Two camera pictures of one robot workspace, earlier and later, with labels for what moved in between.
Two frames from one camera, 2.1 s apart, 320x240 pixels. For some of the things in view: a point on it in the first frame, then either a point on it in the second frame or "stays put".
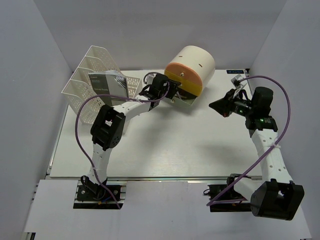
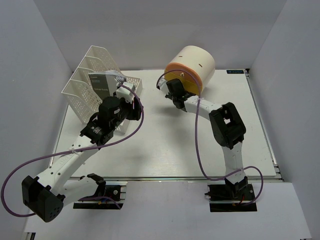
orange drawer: (185, 72) stays put
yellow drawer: (186, 85) stays put
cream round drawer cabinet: (194, 67) stays put
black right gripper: (224, 106) to (169, 95)
